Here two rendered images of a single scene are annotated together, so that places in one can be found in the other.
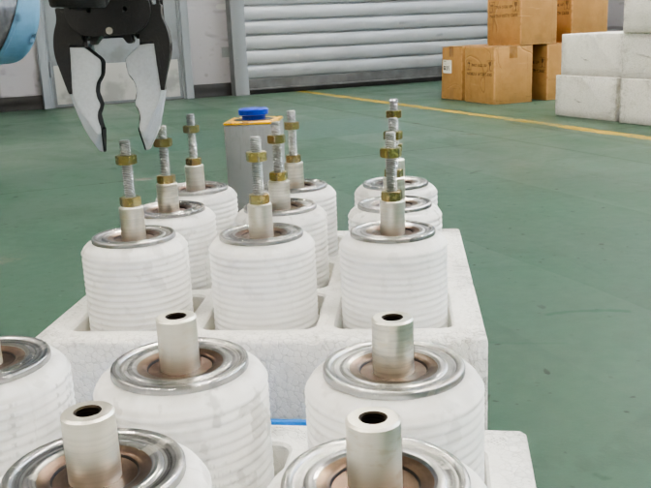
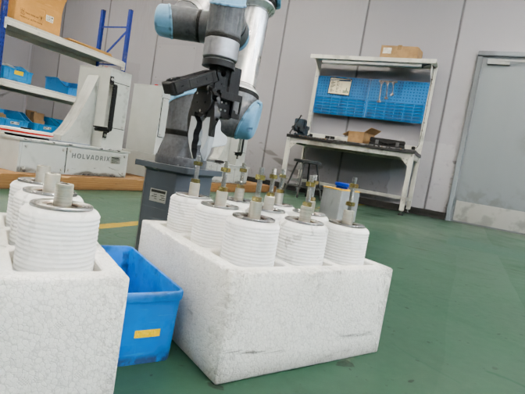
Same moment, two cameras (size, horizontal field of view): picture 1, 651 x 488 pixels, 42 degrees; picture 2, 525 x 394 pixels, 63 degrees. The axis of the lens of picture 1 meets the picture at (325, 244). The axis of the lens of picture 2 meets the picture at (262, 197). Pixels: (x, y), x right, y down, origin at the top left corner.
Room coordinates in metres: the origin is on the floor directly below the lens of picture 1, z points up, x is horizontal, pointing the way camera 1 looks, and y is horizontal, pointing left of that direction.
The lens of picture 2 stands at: (0.24, -0.61, 0.35)
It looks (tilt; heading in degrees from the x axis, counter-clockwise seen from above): 5 degrees down; 48
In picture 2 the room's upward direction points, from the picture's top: 9 degrees clockwise
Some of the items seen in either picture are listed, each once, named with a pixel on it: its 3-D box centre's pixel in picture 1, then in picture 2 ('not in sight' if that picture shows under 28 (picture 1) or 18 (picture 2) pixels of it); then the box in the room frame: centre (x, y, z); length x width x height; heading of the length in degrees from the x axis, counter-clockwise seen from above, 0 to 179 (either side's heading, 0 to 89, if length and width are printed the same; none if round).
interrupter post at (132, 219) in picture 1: (132, 224); (194, 190); (0.75, 0.17, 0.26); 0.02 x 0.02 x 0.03
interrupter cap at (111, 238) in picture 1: (134, 237); (193, 196); (0.75, 0.17, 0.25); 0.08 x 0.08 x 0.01
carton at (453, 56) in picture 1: (474, 71); not in sight; (5.01, -0.91, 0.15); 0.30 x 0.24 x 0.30; 111
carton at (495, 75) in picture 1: (497, 74); not in sight; (4.69, -0.98, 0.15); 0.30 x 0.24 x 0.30; 21
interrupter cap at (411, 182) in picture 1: (395, 184); (346, 223); (0.96, -0.08, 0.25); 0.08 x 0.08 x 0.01
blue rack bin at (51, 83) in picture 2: not in sight; (67, 88); (2.09, 5.63, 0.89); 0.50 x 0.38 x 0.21; 111
